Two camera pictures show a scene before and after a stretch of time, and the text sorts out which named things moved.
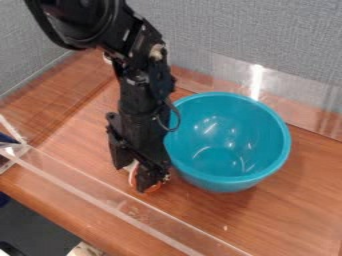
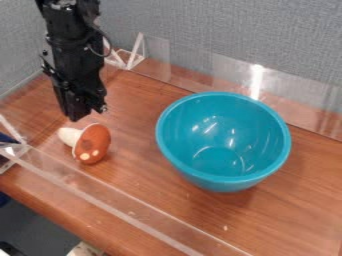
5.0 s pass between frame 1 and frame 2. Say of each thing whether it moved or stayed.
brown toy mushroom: moved
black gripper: moved
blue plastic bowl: stayed
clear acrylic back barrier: stayed
